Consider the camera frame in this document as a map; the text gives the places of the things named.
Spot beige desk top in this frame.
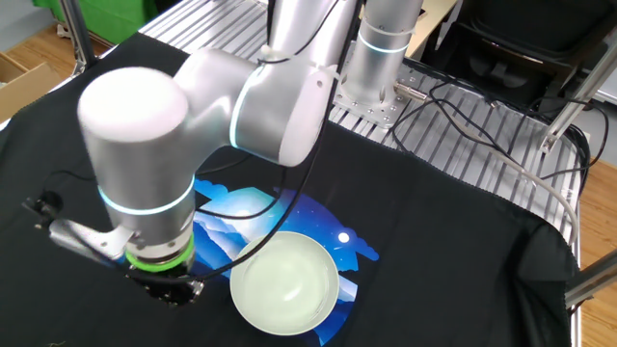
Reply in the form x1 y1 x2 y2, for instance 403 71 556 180
404 0 459 60

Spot black table cables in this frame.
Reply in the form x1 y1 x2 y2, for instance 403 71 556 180
390 79 611 194

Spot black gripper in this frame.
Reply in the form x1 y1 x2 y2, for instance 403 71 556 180
125 262 206 306

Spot grey hose with metal plug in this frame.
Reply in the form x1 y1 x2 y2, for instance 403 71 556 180
393 80 579 247

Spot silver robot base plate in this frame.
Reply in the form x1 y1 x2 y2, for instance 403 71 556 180
332 62 425 130

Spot silver wrist camera bar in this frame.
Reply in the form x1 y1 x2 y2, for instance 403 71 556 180
46 217 136 266

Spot green fabric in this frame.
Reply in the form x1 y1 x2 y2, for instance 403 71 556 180
32 0 160 45

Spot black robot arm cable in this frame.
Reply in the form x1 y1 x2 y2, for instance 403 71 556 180
21 0 363 286

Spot black office chair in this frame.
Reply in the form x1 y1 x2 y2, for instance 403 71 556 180
421 0 617 110

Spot pale green round plate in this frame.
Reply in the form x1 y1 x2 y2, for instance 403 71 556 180
228 230 341 337

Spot aluminium frame post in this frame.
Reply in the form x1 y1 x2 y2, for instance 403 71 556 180
60 0 100 78
563 249 617 309
538 28 617 155

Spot green flange ring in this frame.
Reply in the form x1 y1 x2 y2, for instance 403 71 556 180
124 233 197 274

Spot open cardboard box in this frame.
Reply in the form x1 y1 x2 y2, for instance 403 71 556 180
0 51 64 124

